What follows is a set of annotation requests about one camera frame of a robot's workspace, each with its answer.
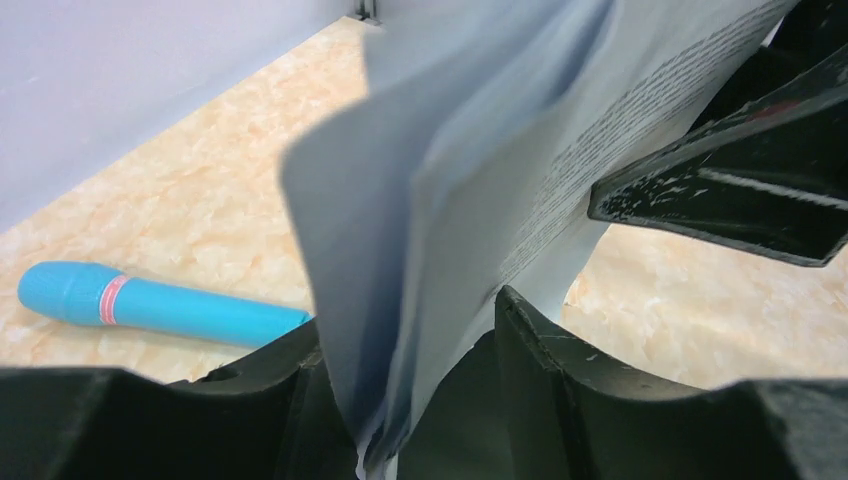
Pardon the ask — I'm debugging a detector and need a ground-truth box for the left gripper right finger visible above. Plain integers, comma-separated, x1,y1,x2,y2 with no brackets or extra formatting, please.
398,287,847,479

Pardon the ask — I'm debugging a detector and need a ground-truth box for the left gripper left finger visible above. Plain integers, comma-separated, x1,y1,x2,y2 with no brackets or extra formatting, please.
1,323,357,479

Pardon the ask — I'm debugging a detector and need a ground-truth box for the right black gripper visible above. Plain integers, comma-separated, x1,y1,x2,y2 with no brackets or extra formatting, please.
588,0,847,267

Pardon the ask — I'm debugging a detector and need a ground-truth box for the turquoise marker pen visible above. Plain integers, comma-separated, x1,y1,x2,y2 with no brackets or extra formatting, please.
17,261,311,348

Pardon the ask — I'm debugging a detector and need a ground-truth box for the white printed paper stack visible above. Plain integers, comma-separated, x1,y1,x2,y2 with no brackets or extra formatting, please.
281,1,792,479

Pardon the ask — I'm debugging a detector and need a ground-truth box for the left aluminium corner post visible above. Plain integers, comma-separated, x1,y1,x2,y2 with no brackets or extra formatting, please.
354,0,379,24

